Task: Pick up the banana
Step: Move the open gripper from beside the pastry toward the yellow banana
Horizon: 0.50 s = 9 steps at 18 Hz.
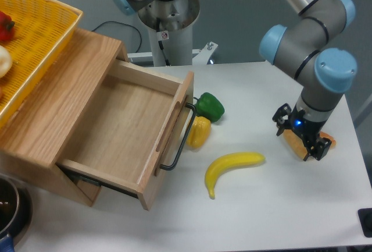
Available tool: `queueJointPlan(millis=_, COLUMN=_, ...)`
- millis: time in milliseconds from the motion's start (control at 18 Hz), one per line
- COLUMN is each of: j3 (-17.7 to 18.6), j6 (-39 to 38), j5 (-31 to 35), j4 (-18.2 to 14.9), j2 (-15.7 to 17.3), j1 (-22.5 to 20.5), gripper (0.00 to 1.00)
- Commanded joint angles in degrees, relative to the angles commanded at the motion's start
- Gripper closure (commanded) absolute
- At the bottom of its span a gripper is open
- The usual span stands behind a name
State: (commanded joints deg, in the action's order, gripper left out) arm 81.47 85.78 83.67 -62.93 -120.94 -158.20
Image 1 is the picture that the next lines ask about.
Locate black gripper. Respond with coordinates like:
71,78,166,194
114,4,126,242
272,103,332,161

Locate yellow plastic banana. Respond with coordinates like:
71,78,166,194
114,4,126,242
205,152,266,200

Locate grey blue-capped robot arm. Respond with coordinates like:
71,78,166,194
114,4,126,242
113,0,357,159

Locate orange bread roll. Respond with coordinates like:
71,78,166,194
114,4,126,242
282,129,337,159

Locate green bell pepper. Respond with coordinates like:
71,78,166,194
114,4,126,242
194,92,225,123

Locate yellow bell pepper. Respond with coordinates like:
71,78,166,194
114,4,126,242
186,116,212,149

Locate black corner object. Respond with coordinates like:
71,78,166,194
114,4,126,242
357,208,372,238

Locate open wooden drawer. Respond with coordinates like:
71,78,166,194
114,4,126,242
58,60,194,210

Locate wooden drawer cabinet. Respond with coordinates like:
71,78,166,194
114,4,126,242
1,29,127,206

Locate yellow plastic basket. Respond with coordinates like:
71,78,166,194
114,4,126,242
1,0,83,125

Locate dark metal pot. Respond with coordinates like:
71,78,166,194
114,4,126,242
1,175,33,251

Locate white round vegetable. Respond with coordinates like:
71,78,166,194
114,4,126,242
0,46,13,78

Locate red bell pepper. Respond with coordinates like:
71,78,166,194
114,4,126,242
0,12,15,41

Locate black metal drawer handle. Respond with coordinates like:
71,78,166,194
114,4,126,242
159,102,196,171

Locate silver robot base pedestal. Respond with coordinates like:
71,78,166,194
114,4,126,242
138,0,218,66

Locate black cable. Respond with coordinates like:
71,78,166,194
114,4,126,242
91,20,142,52

